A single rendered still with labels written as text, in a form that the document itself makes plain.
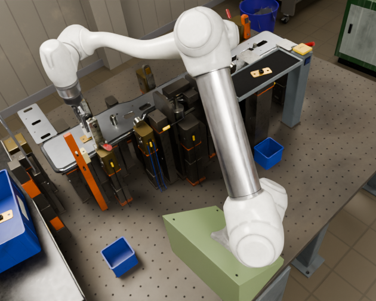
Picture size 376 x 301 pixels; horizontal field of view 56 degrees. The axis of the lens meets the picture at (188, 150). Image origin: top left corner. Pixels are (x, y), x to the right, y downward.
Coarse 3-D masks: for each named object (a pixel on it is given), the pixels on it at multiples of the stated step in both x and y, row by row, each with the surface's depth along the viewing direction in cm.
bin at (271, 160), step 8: (264, 144) 174; (272, 144) 173; (256, 152) 170; (264, 152) 178; (272, 152) 177; (280, 152) 168; (256, 160) 174; (264, 160) 167; (272, 160) 168; (280, 160) 173; (264, 168) 171
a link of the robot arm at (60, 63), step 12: (48, 48) 120; (60, 48) 121; (72, 48) 129; (48, 60) 121; (60, 60) 122; (72, 60) 127; (48, 72) 124; (60, 72) 124; (72, 72) 127; (60, 84) 128
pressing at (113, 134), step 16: (272, 32) 198; (240, 48) 189; (256, 48) 188; (272, 48) 186; (176, 80) 176; (144, 96) 170; (112, 112) 165; (128, 112) 163; (144, 112) 162; (80, 128) 159; (112, 128) 157; (128, 128) 156; (48, 144) 154; (64, 144) 154; (80, 144) 153; (112, 144) 151; (48, 160) 148; (64, 160) 147
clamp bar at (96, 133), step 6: (90, 114) 132; (90, 120) 131; (96, 120) 130; (90, 126) 130; (96, 126) 130; (90, 132) 135; (96, 132) 134; (96, 138) 137; (102, 138) 139; (96, 144) 139
